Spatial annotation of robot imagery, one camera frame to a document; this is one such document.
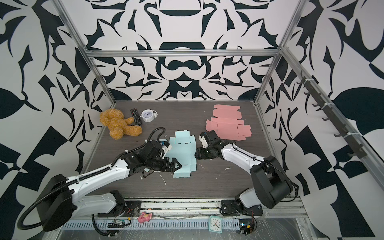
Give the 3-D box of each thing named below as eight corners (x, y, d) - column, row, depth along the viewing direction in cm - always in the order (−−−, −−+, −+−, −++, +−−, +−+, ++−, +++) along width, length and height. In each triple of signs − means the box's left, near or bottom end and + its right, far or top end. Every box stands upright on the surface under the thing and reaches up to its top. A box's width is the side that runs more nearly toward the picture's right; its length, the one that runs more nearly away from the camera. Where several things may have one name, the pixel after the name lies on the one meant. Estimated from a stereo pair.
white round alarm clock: (139, 120, 111) (138, 116, 108) (146, 111, 116) (145, 107, 113) (151, 123, 109) (150, 120, 106) (157, 114, 114) (156, 111, 111)
